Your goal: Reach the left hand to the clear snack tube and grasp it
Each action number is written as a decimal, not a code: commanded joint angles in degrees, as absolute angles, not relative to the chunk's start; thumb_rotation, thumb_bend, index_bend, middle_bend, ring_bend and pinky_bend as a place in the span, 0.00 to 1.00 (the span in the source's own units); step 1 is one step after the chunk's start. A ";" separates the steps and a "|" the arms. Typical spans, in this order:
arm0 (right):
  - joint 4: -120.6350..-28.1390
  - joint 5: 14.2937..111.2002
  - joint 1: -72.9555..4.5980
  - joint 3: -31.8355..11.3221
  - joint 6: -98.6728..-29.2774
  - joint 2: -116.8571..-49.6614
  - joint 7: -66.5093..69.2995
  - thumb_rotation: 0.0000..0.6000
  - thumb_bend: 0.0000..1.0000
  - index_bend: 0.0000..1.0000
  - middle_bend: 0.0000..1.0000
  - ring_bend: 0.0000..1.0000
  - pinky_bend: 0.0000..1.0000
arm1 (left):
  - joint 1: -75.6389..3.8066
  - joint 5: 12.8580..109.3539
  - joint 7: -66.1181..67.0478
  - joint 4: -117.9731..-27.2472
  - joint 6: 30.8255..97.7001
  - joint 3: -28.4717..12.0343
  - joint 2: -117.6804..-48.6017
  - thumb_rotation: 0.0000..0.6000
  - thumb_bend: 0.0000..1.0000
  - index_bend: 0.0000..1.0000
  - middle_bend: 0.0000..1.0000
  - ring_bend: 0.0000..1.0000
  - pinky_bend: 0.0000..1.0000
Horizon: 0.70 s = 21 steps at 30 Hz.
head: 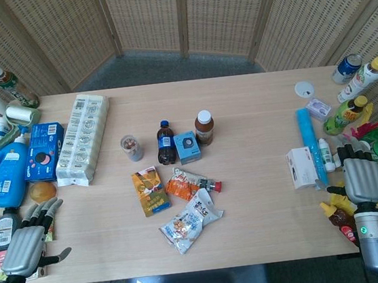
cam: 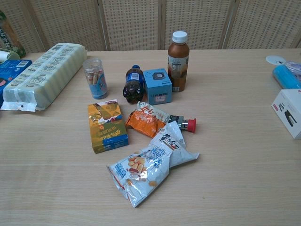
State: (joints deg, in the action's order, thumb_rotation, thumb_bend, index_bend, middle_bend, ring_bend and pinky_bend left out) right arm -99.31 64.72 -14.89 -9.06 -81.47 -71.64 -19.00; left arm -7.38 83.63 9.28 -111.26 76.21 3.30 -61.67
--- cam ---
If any clear plastic snack jar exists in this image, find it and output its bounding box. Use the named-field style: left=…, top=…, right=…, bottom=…
left=82, top=58, right=110, bottom=100

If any orange snack packet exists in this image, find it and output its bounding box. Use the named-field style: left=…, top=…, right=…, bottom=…
left=125, top=101, right=171, bottom=138

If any light blue cardboard box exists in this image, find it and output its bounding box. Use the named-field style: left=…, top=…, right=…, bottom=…
left=143, top=69, right=175, bottom=106

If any small dark cola bottle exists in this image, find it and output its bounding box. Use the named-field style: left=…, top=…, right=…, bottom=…
left=122, top=65, right=145, bottom=105

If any red emergency stop button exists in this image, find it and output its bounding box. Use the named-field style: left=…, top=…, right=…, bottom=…
left=168, top=115, right=197, bottom=134

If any yellow green blue carton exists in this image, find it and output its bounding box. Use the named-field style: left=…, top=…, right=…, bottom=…
left=87, top=98, right=129, bottom=154

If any brown tea bottle white cap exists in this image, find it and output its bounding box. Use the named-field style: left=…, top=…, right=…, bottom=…
left=167, top=31, right=190, bottom=93

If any white blue peanut snack bag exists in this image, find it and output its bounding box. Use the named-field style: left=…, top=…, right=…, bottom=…
left=106, top=121, right=200, bottom=209

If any woven folding screen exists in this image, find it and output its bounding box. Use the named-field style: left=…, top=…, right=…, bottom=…
left=0, top=0, right=301, bottom=53

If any pale yellow wrapped multipack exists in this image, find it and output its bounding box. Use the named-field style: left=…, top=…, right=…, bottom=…
left=0, top=42, right=87, bottom=112

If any white round disc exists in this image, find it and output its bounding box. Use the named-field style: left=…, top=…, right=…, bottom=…
left=266, top=55, right=287, bottom=66

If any white box with black print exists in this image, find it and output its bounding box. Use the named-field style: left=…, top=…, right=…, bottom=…
left=271, top=89, right=301, bottom=140

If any cyan plastic roll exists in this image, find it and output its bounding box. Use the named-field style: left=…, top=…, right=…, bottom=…
left=272, top=64, right=301, bottom=90

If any blue flat box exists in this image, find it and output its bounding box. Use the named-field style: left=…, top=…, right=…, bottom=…
left=0, top=60, right=33, bottom=108

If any pale lilac package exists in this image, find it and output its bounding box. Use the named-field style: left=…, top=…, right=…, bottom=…
left=285, top=60, right=301, bottom=76

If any white green rounded container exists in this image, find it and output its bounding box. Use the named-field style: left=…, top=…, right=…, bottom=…
left=0, top=48, right=21, bottom=64

